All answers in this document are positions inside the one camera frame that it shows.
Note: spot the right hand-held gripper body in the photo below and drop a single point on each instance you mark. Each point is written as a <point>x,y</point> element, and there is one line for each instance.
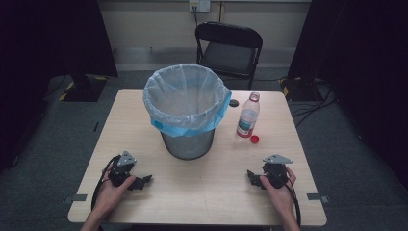
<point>275,174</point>

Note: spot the white wall socket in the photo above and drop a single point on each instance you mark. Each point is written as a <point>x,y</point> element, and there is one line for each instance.
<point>199,5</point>

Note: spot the black folding chair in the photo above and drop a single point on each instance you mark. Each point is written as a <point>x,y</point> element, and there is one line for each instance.
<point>229,57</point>

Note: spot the metal mesh trash bin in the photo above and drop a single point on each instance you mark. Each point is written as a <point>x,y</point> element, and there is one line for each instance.
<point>188,146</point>

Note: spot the person's left hand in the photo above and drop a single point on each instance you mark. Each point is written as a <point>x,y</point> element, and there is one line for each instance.
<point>110,195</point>

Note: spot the black curtain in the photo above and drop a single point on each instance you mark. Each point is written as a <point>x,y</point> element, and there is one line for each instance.
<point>369,64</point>

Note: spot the grey tape strip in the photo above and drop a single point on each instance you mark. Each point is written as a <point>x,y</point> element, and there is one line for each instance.
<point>316,197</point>
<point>77,198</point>

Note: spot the person's right hand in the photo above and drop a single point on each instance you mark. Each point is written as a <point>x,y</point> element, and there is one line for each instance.
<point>279,199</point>

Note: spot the red bottle cap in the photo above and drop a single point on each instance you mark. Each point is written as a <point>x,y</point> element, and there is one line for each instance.
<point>254,139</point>

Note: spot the translucent blue bin bag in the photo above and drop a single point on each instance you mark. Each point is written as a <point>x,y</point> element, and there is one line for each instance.
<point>179,96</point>

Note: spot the black round table grommet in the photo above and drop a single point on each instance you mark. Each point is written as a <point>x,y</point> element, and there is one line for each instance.
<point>234,103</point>

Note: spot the clear plastic bottle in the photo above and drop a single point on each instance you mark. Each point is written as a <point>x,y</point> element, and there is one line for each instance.
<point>247,120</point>

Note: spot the black stand base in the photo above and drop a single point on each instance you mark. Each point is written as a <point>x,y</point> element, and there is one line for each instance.
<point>85,89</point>
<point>300,91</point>

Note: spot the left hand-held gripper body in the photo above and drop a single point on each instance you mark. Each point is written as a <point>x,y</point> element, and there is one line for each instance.
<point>120,174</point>

